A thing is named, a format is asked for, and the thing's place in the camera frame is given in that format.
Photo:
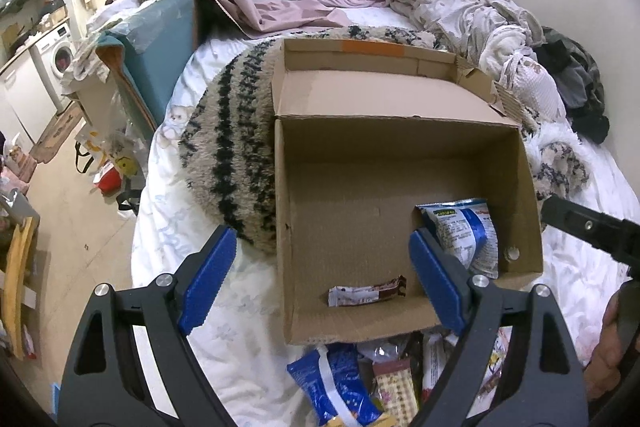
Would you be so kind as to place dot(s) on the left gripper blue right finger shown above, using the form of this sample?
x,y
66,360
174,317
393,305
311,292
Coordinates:
x,y
541,378

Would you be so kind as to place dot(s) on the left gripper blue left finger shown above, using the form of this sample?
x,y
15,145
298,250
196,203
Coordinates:
x,y
103,382

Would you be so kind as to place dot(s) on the blue white snack bag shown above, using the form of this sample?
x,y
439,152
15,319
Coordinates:
x,y
464,229

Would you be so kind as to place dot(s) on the dark blue snack bag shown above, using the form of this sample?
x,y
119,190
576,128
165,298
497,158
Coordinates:
x,y
330,378

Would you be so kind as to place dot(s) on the right hand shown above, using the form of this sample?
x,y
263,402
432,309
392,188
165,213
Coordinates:
x,y
601,375

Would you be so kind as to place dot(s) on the white red snack packet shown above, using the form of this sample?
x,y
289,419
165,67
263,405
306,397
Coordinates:
x,y
438,345

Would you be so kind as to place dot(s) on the beige patterned snack packet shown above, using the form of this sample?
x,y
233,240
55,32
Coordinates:
x,y
396,390

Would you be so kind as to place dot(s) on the dark clothes pile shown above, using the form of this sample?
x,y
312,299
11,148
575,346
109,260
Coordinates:
x,y
577,77

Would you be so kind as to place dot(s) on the brown white snack bar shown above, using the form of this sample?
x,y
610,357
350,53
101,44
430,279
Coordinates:
x,y
354,296

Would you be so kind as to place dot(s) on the beige black fuzzy blanket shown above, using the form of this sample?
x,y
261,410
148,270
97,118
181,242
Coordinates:
x,y
226,148

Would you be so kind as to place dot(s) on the brown cardboard box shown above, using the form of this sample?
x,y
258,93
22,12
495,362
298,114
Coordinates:
x,y
365,132

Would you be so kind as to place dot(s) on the white floral crumpled bedding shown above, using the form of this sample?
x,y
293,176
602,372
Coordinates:
x,y
499,37

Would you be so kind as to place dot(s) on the teal cushioned chair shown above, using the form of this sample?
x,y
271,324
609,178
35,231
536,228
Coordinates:
x,y
146,53

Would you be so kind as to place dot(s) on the white washing machine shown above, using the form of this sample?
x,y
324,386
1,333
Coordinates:
x,y
52,53

